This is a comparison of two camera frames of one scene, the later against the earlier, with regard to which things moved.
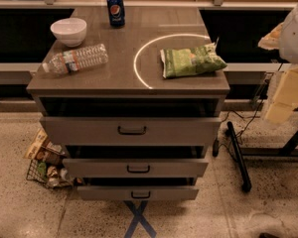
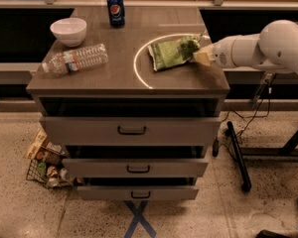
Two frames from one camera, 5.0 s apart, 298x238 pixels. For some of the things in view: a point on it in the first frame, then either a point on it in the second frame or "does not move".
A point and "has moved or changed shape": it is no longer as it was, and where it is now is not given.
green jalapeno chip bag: [192, 60] has moved or changed shape
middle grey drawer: [134, 168] does not move
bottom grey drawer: [137, 193] does not move
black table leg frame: [239, 152] does not move
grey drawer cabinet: [136, 106] does not move
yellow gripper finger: [271, 41] to [227, 53]
